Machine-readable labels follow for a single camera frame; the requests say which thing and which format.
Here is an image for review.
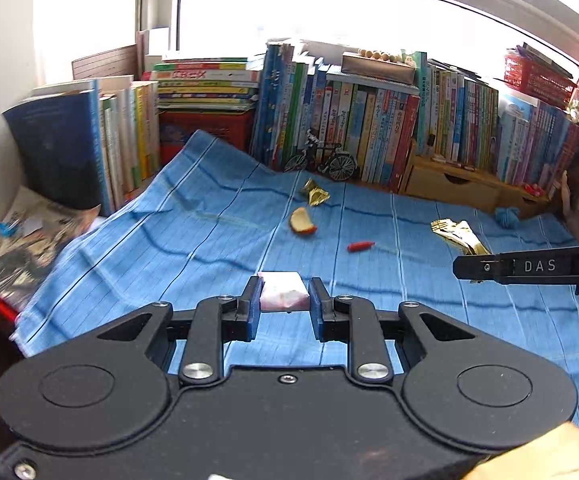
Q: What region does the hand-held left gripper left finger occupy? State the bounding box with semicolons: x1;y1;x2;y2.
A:
96;275;265;386

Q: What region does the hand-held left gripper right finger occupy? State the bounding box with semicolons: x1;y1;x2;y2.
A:
308;276;477;386

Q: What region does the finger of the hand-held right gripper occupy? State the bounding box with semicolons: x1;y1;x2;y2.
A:
453;253;518;282

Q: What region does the large gold foil wrapper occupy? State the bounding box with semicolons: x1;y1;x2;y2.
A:
431;218;491;257

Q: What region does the white pink packet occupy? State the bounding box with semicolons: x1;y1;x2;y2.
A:
258;271;311;312

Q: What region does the apple piece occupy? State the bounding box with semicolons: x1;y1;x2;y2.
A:
289;206;318;236

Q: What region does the blue yarn ball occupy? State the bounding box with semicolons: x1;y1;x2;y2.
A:
493;206;521;229

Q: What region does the wooden drawer organizer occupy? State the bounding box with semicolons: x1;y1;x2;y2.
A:
398;152;551;219

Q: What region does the blue checked cloth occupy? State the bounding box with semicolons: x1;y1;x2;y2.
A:
12;130;579;426

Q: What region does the small gold candy wrapper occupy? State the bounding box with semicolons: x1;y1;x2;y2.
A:
303;178;331;207

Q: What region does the row of purple spined books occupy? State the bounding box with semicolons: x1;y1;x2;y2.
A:
496;87;579;192

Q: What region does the miniature black bicycle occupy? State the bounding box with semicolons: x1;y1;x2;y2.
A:
284;130;358;181

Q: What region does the red storage box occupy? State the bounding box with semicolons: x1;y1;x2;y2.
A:
158;108;256;155

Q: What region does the red plastic basket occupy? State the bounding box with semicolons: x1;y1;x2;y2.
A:
503;49;579;112

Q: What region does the row of blue spined books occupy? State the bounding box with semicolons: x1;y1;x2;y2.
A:
248;42;421;194

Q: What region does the row of white yellow books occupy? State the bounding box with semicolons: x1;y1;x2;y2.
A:
98;79;163;212

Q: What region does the grey flat book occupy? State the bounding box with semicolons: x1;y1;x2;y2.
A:
341;51;419;87

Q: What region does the stack of flat picture books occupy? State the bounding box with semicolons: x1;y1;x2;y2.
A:
150;56;263;112

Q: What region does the magazine on left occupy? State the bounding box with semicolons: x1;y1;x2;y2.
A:
0;185;103;312

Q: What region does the dark blue thick book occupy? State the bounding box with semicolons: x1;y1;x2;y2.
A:
2;89;103;212

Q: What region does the brown cardboard panel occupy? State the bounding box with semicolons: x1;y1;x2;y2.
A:
71;43;138;81

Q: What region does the wooden bead string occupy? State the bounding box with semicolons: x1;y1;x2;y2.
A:
358;47;402;64

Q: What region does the white window frame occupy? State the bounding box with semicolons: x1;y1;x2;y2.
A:
34;0;579;68

